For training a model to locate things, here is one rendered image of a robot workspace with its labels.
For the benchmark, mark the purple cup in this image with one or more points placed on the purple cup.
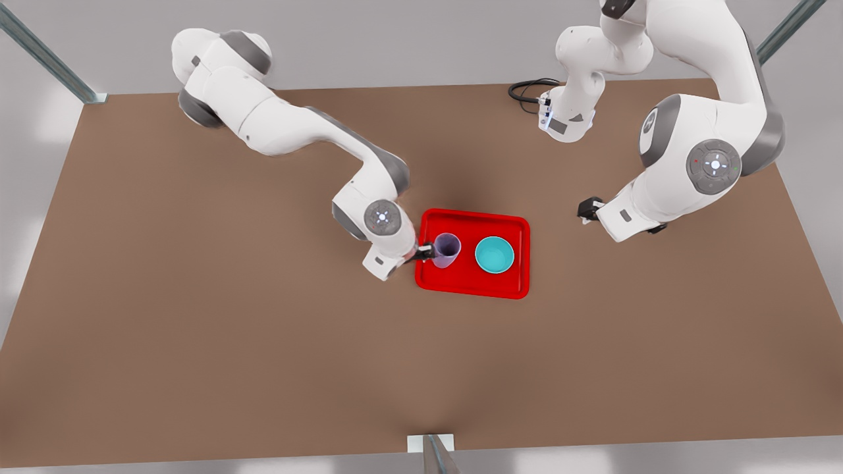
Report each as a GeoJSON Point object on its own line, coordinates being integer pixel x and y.
{"type": "Point", "coordinates": [446, 249]}

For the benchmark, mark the teal bowl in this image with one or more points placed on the teal bowl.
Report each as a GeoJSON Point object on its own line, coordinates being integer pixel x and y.
{"type": "Point", "coordinates": [494, 255]}

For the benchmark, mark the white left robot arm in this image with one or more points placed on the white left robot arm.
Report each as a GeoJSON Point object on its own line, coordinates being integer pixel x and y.
{"type": "Point", "coordinates": [698, 158]}

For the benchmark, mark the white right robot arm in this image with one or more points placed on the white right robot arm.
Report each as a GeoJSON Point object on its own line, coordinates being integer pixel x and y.
{"type": "Point", "coordinates": [263, 112]}

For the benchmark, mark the red tray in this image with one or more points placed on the red tray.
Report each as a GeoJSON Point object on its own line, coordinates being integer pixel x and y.
{"type": "Point", "coordinates": [474, 284]}

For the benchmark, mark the silver frame post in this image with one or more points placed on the silver frame post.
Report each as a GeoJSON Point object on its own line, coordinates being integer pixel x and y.
{"type": "Point", "coordinates": [787, 29]}
{"type": "Point", "coordinates": [46, 56]}
{"type": "Point", "coordinates": [435, 454]}

